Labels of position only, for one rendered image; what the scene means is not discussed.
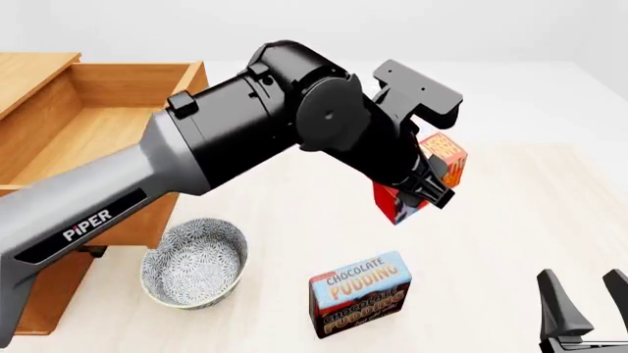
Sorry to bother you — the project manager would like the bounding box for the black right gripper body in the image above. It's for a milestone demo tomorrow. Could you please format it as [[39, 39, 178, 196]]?
[[538, 330, 628, 353]]

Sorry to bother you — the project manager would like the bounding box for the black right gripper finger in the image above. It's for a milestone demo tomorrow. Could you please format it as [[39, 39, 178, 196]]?
[[536, 268, 596, 338], [602, 268, 628, 326]]

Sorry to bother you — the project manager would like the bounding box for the chocolate pudding box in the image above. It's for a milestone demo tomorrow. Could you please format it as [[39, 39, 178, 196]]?
[[308, 250, 414, 340]]

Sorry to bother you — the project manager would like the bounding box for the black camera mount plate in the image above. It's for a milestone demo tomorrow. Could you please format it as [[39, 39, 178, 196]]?
[[371, 59, 464, 130]]

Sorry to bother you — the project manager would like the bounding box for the wooden cabinet drawer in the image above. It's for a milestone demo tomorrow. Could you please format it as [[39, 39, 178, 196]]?
[[0, 61, 210, 249]]

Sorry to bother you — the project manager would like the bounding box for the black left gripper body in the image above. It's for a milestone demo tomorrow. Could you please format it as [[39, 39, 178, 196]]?
[[394, 171, 456, 212]]

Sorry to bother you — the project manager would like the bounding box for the red and orange butter box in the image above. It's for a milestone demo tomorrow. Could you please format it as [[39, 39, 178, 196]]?
[[372, 129, 469, 227]]

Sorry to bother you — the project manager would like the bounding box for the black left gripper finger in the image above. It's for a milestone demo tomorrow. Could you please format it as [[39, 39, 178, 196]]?
[[427, 153, 450, 182], [397, 192, 426, 216]]

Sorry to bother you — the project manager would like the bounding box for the blue patterned bowl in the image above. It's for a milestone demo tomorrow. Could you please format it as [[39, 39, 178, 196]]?
[[140, 218, 250, 312]]

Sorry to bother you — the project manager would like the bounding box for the wooden cabinet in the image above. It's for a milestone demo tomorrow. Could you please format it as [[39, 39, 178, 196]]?
[[0, 52, 99, 336]]

